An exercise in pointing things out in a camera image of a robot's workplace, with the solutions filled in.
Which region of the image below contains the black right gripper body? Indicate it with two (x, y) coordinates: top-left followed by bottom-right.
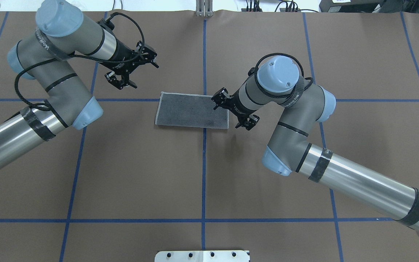
(221, 91), (250, 122)

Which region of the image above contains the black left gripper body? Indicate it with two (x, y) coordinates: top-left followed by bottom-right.
(111, 40), (139, 75)

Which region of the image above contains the pink towel with grey hem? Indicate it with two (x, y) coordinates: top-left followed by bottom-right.
(155, 92), (229, 130)

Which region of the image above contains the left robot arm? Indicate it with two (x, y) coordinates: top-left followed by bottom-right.
(0, 0), (158, 169)

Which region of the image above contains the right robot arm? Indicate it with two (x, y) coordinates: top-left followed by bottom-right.
(211, 52), (419, 236)

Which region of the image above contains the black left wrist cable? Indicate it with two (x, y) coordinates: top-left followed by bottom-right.
(14, 12), (146, 112)

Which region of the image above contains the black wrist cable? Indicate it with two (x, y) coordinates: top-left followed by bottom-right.
(248, 53), (314, 107)
(14, 12), (146, 112)

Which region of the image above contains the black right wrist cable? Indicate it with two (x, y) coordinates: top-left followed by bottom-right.
(248, 53), (314, 107)

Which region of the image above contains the aluminium frame post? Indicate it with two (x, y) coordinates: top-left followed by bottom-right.
(196, 0), (214, 18)

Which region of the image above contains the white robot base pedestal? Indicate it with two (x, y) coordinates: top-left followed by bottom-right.
(154, 250), (251, 262)

